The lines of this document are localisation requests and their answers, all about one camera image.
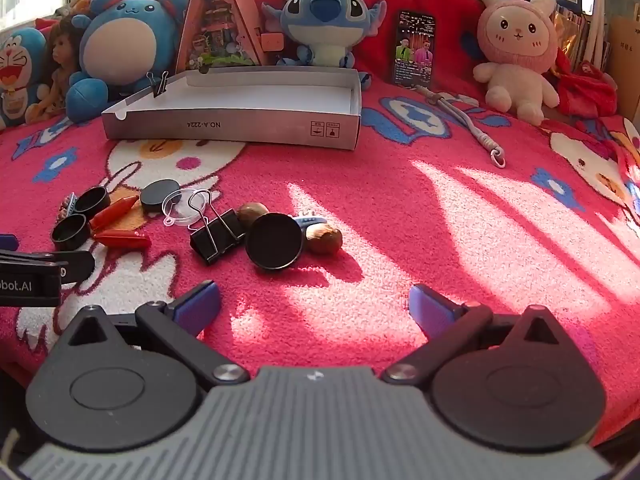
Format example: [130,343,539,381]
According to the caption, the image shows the blue round mouse plush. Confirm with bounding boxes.
[65,0,193,123]

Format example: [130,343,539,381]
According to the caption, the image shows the red cartoon printed blanket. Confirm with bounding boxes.
[0,72,640,453]

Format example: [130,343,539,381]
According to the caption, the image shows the thin black disc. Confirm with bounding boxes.
[140,179,182,212]

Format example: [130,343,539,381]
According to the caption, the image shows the pink triangular toy house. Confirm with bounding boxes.
[175,0,286,73]

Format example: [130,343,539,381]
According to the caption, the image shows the red crumpled cloth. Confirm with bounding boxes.
[554,57,620,117]

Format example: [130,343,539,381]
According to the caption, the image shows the brown-haired doll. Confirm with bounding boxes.
[25,17,86,123]

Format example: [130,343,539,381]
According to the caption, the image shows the large black binder clip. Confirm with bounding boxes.
[189,191,247,266]

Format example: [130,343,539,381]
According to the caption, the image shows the grey braided lanyard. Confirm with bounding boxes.
[412,85,507,168]

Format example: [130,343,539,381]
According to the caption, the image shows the small black binder clip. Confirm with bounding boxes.
[147,71,169,99]

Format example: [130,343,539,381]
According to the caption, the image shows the blue alien plush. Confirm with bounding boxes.
[262,0,388,91]

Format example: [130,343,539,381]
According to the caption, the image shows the large black round lid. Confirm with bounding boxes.
[245,212,304,271]

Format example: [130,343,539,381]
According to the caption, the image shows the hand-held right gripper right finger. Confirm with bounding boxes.
[382,284,581,387]

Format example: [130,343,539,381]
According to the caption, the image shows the red pointed plastic piece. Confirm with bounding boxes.
[90,196,141,228]
[92,230,152,251]

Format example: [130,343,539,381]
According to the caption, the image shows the brown walnut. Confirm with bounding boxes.
[305,225,344,255]
[236,202,271,229]

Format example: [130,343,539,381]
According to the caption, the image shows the black smartphone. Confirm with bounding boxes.
[391,10,437,88]

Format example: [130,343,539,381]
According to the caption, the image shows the black round cap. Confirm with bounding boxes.
[75,186,112,215]
[51,214,92,252]

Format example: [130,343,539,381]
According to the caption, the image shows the brown cardboard box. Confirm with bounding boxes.
[606,15,640,123]

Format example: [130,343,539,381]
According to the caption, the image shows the white cardboard box tray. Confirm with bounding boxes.
[101,66,362,152]

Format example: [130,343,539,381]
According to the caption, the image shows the white pipe frame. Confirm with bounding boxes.
[582,0,613,73]

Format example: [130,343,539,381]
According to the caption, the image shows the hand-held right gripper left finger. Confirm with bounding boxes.
[52,280,251,387]

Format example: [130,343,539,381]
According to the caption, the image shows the pink rabbit plush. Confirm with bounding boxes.
[472,0,561,127]

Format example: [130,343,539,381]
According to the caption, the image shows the clear round plastic lens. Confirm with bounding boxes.
[162,189,213,227]

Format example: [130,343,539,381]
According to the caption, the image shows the blue cat plush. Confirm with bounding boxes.
[0,27,48,131]

